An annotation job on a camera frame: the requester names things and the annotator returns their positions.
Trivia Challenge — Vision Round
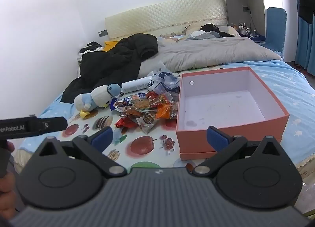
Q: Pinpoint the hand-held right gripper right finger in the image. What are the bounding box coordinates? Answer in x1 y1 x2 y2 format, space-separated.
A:
192 126 287 177

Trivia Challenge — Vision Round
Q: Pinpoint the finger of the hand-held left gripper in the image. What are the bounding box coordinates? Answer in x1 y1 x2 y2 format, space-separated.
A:
38 116 68 136

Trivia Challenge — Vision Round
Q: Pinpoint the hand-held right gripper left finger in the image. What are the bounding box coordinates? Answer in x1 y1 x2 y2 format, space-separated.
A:
31 127 127 178

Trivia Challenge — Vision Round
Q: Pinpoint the pink cardboard box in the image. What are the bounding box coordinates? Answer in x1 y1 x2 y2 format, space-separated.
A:
175 67 290 155

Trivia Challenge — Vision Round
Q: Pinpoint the pile of snack packets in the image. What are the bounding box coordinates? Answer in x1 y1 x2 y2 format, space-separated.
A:
109 90 179 135

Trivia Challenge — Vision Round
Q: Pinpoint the person's left hand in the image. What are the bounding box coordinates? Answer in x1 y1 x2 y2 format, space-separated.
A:
0 142 17 209

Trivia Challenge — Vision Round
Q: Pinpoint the pink box lid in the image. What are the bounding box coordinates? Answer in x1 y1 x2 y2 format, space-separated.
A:
179 151 218 161

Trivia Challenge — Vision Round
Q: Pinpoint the blue white plush bird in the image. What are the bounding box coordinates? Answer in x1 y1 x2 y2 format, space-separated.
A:
74 83 123 119

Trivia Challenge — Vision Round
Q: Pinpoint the white tube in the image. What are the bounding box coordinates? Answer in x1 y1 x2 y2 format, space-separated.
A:
121 76 155 94

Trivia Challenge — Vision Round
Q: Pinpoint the clear blue print plastic bag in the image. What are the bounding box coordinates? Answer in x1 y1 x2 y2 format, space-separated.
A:
145 61 182 95

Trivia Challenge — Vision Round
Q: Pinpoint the black puffer jacket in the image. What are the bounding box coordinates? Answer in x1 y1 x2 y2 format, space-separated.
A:
60 33 158 104

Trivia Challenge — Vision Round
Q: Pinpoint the black white clothes heap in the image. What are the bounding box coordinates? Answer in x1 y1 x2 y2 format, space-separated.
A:
78 41 105 64

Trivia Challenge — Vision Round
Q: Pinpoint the grey quilt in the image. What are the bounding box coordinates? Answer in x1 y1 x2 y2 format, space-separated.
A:
139 36 283 75

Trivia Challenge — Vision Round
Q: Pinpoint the yellow cloth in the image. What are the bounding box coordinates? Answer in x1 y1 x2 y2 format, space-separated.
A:
103 41 120 52

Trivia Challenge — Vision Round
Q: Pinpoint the grey blue garment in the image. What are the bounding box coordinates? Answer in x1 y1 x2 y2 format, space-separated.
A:
185 30 222 42

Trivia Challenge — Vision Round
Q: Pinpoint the bedside table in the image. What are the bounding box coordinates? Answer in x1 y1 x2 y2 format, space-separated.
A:
246 33 266 43

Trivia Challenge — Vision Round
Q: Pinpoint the pink pillow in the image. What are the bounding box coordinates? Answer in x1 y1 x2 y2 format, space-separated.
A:
157 35 181 44

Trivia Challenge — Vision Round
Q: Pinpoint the black garment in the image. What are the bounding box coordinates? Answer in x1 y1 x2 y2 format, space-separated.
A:
200 23 234 38

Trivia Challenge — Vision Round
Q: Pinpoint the cluster of cosmetic bottles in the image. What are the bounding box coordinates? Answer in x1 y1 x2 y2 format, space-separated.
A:
233 22 252 32

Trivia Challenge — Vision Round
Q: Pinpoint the blue covered chair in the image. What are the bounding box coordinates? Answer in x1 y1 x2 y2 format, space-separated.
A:
264 7 287 53

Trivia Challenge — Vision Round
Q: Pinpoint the blue curtain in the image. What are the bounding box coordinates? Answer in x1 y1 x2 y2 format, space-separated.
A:
294 0 315 75

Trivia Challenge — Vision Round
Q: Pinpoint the cream quilted headboard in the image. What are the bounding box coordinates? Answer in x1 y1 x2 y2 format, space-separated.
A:
105 0 227 40

